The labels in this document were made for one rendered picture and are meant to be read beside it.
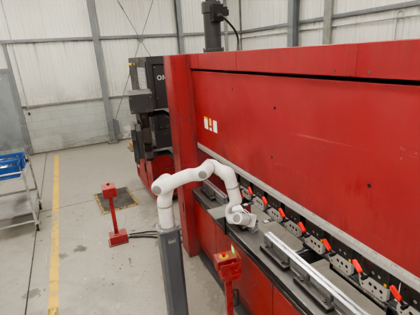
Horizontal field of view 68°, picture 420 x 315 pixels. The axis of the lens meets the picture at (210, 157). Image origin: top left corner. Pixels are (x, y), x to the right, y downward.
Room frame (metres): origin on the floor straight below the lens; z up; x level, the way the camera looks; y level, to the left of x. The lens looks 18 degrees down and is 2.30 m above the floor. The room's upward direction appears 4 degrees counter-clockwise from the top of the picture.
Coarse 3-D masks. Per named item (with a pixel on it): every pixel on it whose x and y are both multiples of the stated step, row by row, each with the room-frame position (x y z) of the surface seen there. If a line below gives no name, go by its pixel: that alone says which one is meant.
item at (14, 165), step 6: (0, 162) 4.29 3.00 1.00; (6, 162) 4.32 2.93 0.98; (12, 162) 4.35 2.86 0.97; (18, 162) 4.20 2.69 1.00; (0, 168) 3.99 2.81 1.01; (6, 168) 4.02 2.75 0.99; (12, 168) 4.05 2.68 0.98; (18, 168) 4.12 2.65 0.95; (0, 174) 3.99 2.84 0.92; (18, 174) 4.07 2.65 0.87; (0, 180) 3.98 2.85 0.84
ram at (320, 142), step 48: (240, 96) 2.32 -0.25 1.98; (288, 96) 1.79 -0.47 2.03; (336, 96) 1.46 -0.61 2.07; (384, 96) 1.23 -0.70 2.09; (240, 144) 2.35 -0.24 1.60; (288, 144) 1.79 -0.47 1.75; (336, 144) 1.44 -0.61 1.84; (384, 144) 1.21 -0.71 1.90; (288, 192) 1.78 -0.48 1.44; (336, 192) 1.42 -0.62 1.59; (384, 192) 1.18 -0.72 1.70; (384, 240) 1.16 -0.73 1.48
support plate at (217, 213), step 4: (216, 208) 2.46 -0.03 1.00; (220, 208) 2.46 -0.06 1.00; (224, 208) 2.45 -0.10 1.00; (212, 212) 2.39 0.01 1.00; (216, 212) 2.39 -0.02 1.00; (220, 212) 2.38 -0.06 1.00; (224, 212) 2.38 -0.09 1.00; (232, 212) 2.37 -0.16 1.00; (240, 212) 2.37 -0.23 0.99; (212, 216) 2.33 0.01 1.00; (216, 216) 2.32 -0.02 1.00; (220, 216) 2.32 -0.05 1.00; (224, 216) 2.31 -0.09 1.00
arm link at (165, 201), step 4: (160, 176) 2.25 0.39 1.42; (164, 176) 2.24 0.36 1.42; (168, 176) 2.25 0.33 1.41; (168, 192) 2.23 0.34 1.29; (172, 192) 2.24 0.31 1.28; (160, 196) 2.22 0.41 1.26; (164, 196) 2.21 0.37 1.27; (168, 196) 2.21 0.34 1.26; (160, 200) 2.18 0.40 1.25; (164, 200) 2.17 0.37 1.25; (168, 200) 2.18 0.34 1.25; (160, 204) 2.17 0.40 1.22; (164, 204) 2.16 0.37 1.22; (168, 204) 2.17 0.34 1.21; (160, 208) 2.17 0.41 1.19; (164, 208) 2.16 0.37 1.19
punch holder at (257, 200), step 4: (256, 188) 2.13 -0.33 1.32; (260, 188) 2.08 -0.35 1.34; (256, 192) 2.13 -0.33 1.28; (260, 192) 2.08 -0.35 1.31; (264, 192) 2.04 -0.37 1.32; (256, 196) 2.13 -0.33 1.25; (260, 196) 2.08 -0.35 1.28; (264, 196) 2.04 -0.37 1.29; (256, 200) 2.12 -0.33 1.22; (260, 200) 2.08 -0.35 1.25; (256, 204) 2.13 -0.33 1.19; (260, 204) 2.08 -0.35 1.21; (260, 208) 2.08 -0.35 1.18; (264, 208) 2.04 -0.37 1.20
